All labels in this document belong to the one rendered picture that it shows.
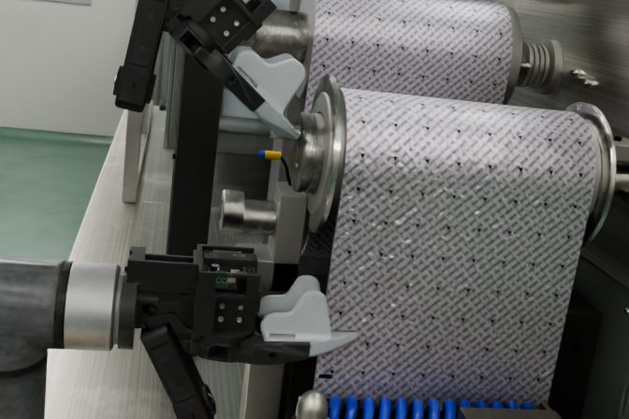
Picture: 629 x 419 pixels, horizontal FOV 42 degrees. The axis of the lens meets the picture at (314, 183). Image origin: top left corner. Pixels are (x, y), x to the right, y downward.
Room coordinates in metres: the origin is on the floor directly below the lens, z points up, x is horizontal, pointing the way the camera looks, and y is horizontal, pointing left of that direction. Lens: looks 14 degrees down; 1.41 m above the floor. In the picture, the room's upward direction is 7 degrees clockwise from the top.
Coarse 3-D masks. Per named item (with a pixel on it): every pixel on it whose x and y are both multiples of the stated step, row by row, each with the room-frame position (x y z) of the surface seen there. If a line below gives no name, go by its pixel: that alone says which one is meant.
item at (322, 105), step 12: (324, 96) 0.74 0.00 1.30; (324, 108) 0.73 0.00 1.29; (324, 120) 0.73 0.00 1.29; (324, 156) 0.70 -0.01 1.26; (600, 156) 0.75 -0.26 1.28; (324, 168) 0.70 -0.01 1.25; (600, 168) 0.74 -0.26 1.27; (324, 180) 0.69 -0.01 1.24; (336, 180) 0.69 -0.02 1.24; (600, 180) 0.74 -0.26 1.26; (336, 192) 0.69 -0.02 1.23; (312, 204) 0.73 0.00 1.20; (336, 204) 0.70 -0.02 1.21; (588, 216) 0.74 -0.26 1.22
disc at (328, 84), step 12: (324, 84) 0.76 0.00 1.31; (336, 84) 0.72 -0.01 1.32; (336, 96) 0.70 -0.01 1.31; (312, 108) 0.80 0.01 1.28; (336, 108) 0.69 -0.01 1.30; (336, 120) 0.69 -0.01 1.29; (336, 132) 0.68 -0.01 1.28; (336, 144) 0.68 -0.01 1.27; (336, 156) 0.67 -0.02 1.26; (336, 168) 0.67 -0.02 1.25; (324, 192) 0.69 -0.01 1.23; (324, 204) 0.69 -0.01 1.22; (312, 216) 0.73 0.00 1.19; (324, 216) 0.69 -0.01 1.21; (312, 228) 0.73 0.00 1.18
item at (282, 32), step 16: (272, 16) 0.96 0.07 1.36; (288, 16) 0.97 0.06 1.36; (304, 16) 0.98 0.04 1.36; (256, 32) 0.96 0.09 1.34; (272, 32) 0.95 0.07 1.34; (288, 32) 0.96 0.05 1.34; (304, 32) 0.96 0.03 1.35; (256, 48) 0.95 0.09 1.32; (272, 48) 0.96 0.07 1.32; (288, 48) 0.96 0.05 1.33; (304, 48) 0.96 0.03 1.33
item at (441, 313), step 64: (384, 256) 0.69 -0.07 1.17; (448, 256) 0.71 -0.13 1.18; (512, 256) 0.72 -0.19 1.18; (576, 256) 0.73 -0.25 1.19; (384, 320) 0.70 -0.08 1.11; (448, 320) 0.71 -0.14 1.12; (512, 320) 0.72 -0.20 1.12; (320, 384) 0.69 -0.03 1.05; (384, 384) 0.70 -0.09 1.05; (448, 384) 0.71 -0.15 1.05; (512, 384) 0.72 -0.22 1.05
